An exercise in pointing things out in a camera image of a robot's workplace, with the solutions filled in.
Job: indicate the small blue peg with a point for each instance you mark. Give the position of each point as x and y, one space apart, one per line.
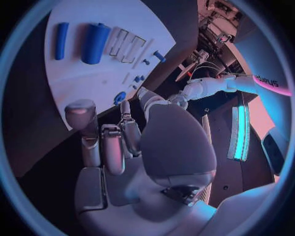
146 61

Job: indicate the glowing light bar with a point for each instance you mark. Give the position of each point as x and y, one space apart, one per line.
240 132

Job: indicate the fat blue cylinder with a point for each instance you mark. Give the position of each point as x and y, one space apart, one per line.
95 44

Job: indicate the white task board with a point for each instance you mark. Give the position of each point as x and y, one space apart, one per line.
92 77

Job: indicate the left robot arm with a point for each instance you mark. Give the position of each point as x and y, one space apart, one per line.
214 86

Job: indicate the slim long blue cylinder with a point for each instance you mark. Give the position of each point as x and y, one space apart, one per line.
61 40

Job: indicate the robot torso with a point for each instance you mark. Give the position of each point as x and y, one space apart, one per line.
267 62

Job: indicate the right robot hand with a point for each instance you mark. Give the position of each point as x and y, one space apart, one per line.
177 143

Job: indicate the workshop rack with equipment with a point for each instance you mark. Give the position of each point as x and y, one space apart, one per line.
216 33

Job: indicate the tiny blue plug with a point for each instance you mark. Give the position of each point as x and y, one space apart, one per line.
134 86

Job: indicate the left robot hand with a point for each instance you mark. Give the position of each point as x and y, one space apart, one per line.
181 99

